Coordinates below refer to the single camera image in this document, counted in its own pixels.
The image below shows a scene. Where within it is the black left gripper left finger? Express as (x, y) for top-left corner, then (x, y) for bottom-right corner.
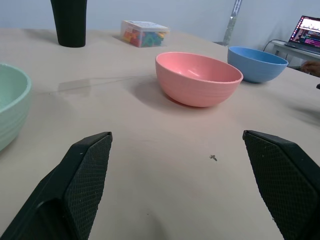
(0, 131), (113, 240)

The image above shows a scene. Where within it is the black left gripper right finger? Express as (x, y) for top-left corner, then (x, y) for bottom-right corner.
(242, 129), (320, 240)

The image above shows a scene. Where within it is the green plastic bowl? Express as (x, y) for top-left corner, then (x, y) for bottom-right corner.
(0, 63), (33, 152)

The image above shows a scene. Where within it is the brown object at table edge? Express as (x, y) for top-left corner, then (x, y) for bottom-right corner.
(301, 60), (320, 75)

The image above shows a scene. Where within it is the blue plastic bowl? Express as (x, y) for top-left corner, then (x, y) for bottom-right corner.
(227, 45), (289, 84)

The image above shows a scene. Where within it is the white side table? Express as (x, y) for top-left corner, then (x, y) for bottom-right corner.
(270, 39), (320, 68)

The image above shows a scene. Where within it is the pink plastic bowl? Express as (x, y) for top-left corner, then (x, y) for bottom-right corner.
(155, 51), (244, 108)

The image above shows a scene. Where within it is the open laptop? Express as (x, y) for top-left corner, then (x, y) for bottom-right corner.
(284, 15), (320, 54)

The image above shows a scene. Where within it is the clear box of coloured pieces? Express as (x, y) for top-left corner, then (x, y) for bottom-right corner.
(120, 20), (171, 49)

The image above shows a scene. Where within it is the grey metal post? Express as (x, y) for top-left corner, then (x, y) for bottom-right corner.
(212, 0), (243, 47)

